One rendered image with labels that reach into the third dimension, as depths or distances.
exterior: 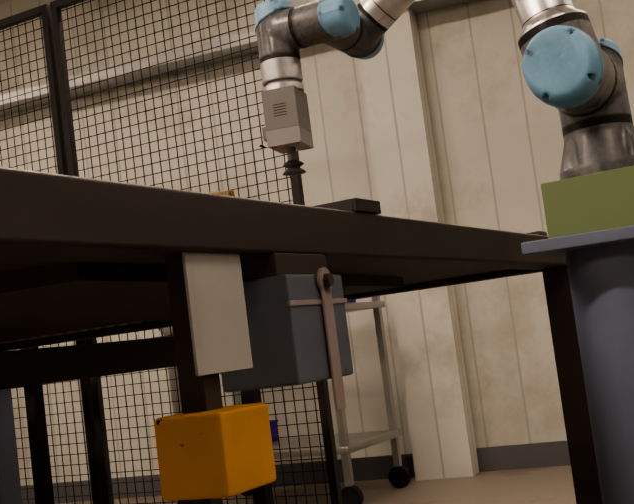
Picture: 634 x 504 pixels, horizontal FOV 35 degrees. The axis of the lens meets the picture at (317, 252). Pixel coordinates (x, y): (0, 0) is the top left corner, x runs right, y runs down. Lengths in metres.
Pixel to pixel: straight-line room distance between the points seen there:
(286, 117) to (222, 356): 0.88
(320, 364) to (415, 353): 4.14
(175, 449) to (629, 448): 0.90
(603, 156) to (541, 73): 0.19
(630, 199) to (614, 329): 0.21
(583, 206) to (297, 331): 0.70
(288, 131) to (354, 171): 3.75
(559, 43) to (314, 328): 0.69
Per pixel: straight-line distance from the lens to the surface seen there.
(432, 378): 5.26
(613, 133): 1.74
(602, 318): 1.70
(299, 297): 1.12
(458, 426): 5.26
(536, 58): 1.63
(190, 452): 0.99
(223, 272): 1.04
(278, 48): 1.88
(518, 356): 5.32
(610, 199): 1.67
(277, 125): 1.84
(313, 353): 1.13
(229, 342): 1.04
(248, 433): 1.00
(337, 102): 5.66
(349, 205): 1.32
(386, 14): 1.94
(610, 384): 1.70
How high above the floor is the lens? 0.75
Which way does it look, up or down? 5 degrees up
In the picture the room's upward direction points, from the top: 7 degrees counter-clockwise
